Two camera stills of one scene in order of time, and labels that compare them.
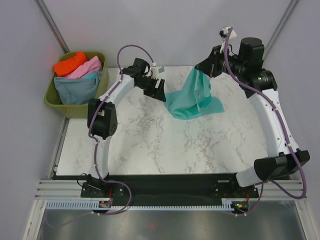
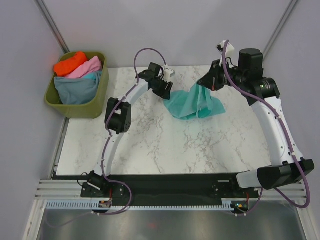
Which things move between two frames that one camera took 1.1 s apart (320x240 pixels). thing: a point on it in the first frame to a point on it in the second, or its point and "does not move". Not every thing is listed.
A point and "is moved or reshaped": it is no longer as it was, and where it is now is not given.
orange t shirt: [63, 68] does not move
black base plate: [164, 189] does not move
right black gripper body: [219, 64] to [220, 78]
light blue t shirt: [93, 75] does not move
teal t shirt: [194, 100] is moved or reshaped
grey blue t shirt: [77, 91] does not move
